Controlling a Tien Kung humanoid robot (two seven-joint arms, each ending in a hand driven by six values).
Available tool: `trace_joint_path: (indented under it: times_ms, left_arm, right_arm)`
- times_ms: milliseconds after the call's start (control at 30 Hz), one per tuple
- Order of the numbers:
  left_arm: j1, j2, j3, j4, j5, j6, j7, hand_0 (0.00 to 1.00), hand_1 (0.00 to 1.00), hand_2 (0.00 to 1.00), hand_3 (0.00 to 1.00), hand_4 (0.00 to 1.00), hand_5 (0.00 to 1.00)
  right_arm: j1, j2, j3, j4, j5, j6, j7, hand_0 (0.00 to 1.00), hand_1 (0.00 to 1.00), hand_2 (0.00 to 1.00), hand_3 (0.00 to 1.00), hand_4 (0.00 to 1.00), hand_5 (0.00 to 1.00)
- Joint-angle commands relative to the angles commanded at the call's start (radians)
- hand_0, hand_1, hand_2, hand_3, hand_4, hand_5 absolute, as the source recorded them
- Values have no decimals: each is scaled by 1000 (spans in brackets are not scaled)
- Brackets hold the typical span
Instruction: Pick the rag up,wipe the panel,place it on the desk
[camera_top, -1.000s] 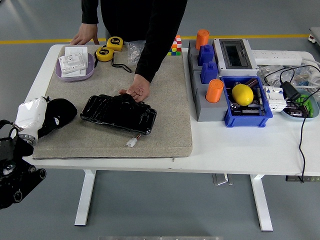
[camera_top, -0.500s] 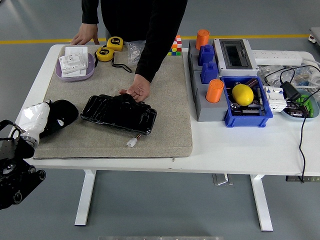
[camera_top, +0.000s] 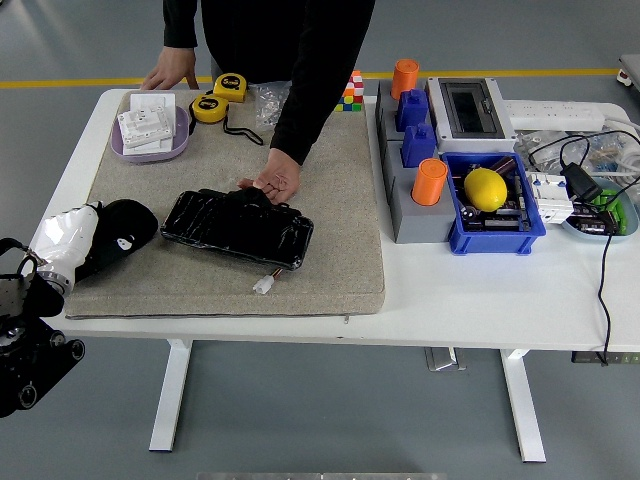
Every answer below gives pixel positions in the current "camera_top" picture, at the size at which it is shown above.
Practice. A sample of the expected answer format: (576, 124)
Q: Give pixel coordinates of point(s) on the black rag with red mark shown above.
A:
(125, 220)

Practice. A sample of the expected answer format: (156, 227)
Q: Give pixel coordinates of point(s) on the flat white switch plate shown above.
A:
(150, 102)

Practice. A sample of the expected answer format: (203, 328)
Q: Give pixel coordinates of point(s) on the person's left hand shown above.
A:
(280, 175)

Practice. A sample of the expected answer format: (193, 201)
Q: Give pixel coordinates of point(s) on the colourful puzzle cube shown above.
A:
(350, 97)

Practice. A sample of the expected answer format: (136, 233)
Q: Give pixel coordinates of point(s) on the green terminal blocks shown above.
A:
(620, 212)

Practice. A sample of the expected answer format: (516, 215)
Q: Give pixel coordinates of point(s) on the blue block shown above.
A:
(419, 145)
(412, 110)

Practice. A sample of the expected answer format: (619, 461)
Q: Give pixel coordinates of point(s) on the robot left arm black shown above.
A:
(30, 360)

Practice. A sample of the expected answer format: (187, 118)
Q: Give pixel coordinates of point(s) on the black electronic module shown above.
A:
(500, 222)

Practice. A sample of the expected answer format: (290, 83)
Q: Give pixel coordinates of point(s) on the black relay module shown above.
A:
(592, 222)

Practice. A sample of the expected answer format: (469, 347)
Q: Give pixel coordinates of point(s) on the table control panel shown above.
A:
(625, 358)

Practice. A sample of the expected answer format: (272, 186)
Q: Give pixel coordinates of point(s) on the small glass bulb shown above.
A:
(470, 213)

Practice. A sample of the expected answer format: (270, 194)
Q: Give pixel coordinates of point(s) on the blue plastic bin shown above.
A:
(485, 242)

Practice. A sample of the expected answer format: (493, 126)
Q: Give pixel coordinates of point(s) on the white table leg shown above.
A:
(522, 410)
(170, 400)

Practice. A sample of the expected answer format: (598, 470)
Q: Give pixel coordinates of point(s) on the person's right hand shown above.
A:
(172, 67)

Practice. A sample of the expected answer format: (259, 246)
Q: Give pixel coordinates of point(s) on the person's torso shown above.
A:
(260, 35)

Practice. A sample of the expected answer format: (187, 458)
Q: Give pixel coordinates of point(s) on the purple oval tray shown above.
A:
(177, 145)

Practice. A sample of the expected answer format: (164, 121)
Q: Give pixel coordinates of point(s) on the grey electrical enclosure box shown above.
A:
(470, 107)

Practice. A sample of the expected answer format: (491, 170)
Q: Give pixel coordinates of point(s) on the yellow lemon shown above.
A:
(485, 189)

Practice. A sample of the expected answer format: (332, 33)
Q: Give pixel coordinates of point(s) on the glossy black panel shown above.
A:
(235, 230)

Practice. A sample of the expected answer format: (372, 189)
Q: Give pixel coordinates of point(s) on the clear bag of metal parts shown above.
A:
(545, 160)

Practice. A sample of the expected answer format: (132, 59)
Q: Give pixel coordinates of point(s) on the grey-brown mat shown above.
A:
(325, 225)

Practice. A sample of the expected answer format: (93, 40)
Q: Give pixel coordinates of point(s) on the white switch plate with print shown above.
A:
(150, 146)

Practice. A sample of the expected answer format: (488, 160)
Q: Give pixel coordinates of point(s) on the white socket module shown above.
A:
(145, 125)

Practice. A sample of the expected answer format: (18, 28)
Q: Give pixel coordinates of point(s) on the clear bag of blue parts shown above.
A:
(607, 152)

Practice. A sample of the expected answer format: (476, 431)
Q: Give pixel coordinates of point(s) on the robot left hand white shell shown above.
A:
(65, 235)

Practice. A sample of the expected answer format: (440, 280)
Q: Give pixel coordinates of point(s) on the white circuit breaker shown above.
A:
(547, 200)

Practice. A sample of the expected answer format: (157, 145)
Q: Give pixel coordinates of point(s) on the light blue dish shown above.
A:
(600, 237)

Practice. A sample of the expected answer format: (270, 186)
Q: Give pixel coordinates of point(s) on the white power strip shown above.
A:
(550, 115)

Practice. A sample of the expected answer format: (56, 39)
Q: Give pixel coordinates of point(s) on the metal floor plate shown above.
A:
(442, 360)

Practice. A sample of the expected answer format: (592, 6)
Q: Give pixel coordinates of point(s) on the white cart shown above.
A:
(631, 67)

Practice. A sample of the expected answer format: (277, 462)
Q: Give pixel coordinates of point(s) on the clear plastic bag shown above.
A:
(265, 105)

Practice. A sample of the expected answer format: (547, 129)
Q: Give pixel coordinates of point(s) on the grey block holder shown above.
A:
(385, 115)
(415, 222)

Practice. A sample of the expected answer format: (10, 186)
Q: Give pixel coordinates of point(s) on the orange cylinder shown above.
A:
(429, 182)
(405, 77)

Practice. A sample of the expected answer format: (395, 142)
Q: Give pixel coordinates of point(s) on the brown cylinder capacitor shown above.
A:
(502, 165)

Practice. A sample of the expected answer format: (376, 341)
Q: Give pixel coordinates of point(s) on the black power adapter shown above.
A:
(580, 181)

